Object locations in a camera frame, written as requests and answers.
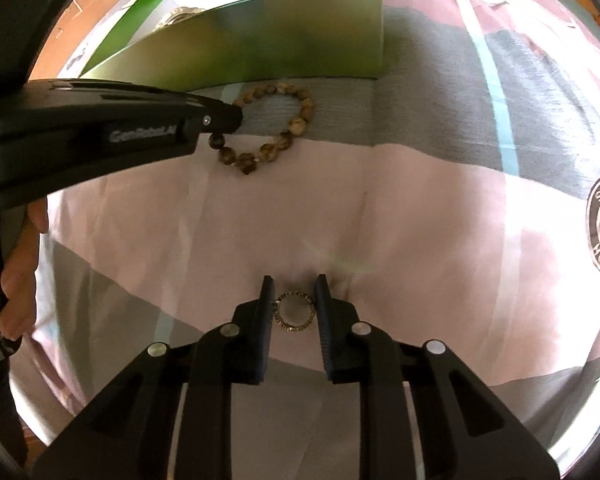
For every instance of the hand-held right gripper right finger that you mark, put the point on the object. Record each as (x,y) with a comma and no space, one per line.
(325,330)

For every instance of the green cardboard box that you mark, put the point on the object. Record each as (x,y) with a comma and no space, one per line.
(280,35)

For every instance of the striped patchwork bed sheet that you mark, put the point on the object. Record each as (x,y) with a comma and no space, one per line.
(430,210)

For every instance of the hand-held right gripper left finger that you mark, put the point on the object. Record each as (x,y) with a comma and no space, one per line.
(262,330)

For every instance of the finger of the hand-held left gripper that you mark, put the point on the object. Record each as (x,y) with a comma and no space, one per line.
(215,117)

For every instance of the person's left hand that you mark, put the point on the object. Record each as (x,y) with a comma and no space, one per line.
(20,280)

